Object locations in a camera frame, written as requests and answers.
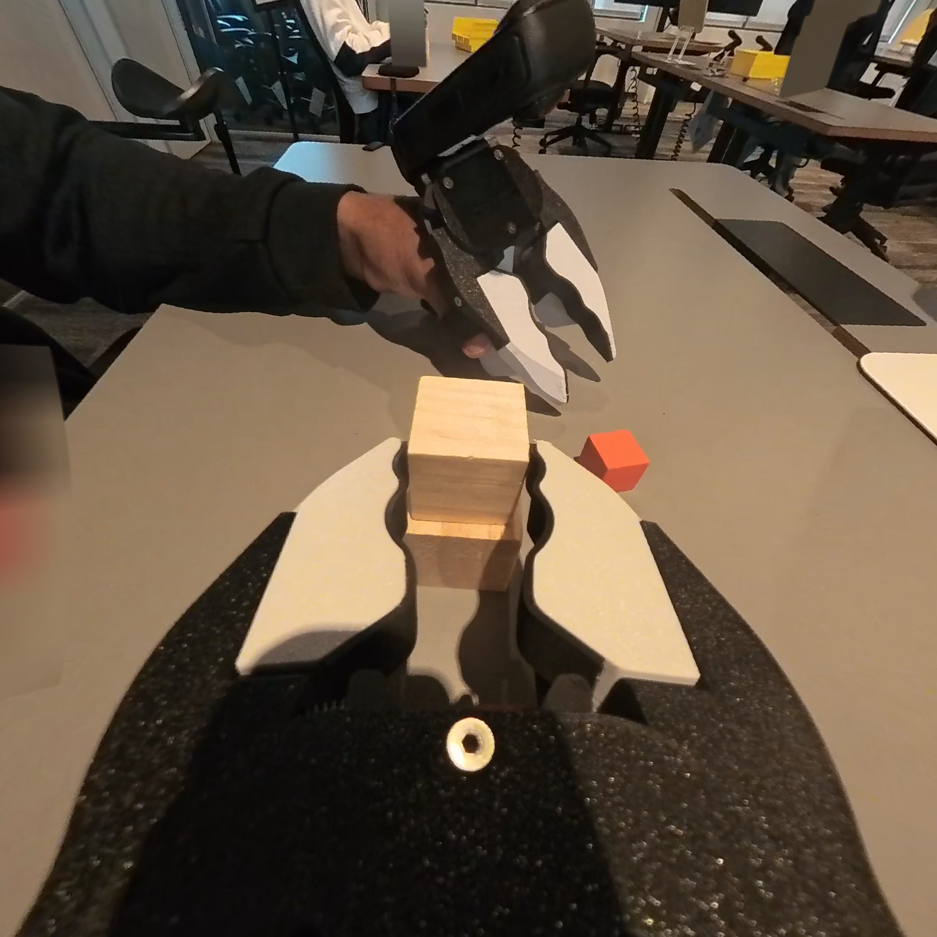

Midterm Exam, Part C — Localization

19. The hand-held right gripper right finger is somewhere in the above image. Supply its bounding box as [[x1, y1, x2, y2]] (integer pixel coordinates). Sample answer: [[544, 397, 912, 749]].
[[518, 439, 701, 713]]

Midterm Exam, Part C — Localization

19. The brown-edged desk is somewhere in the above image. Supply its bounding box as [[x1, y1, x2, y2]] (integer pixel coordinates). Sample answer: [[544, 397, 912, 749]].
[[643, 47, 937, 149]]

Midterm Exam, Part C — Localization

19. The white desk mat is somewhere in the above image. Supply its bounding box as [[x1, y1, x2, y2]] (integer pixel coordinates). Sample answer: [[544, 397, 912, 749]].
[[859, 352, 937, 445]]

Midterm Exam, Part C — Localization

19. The person's left hand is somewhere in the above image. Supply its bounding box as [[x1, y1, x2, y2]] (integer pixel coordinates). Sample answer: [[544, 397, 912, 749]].
[[337, 190, 493, 360]]

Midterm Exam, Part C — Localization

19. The black desk mat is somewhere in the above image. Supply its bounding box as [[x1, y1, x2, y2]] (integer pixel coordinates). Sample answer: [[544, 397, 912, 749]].
[[713, 218, 928, 327]]

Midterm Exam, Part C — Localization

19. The red wooden cube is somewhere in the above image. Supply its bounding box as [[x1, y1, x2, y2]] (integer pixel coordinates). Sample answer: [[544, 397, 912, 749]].
[[576, 429, 651, 492]]

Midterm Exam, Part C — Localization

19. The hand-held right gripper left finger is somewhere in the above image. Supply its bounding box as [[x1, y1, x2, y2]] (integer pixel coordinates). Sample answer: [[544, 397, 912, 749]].
[[234, 437, 412, 676]]

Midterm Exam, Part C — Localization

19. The black office chair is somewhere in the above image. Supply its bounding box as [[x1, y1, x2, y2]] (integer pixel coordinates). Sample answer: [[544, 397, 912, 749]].
[[110, 57, 244, 175], [540, 64, 617, 156], [820, 0, 937, 259]]

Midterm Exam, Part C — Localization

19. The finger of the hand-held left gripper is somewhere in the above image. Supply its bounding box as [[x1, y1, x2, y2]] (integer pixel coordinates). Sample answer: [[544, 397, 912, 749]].
[[531, 221, 617, 363], [478, 274, 570, 406]]

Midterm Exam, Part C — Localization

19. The natural wooden cube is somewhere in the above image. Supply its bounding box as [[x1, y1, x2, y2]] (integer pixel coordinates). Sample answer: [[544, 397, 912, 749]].
[[407, 376, 530, 525], [404, 505, 528, 591]]

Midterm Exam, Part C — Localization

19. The person's left forearm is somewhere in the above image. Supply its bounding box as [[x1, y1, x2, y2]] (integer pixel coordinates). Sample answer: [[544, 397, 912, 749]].
[[0, 86, 378, 317]]

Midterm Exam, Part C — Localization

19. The grey monitor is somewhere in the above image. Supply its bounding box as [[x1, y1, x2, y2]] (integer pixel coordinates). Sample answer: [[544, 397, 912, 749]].
[[384, 0, 430, 64], [779, 0, 881, 98]]

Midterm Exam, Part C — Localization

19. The yellow plastic bin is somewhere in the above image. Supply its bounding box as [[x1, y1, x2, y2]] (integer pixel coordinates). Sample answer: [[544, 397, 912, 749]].
[[450, 16, 503, 52], [732, 48, 792, 81]]

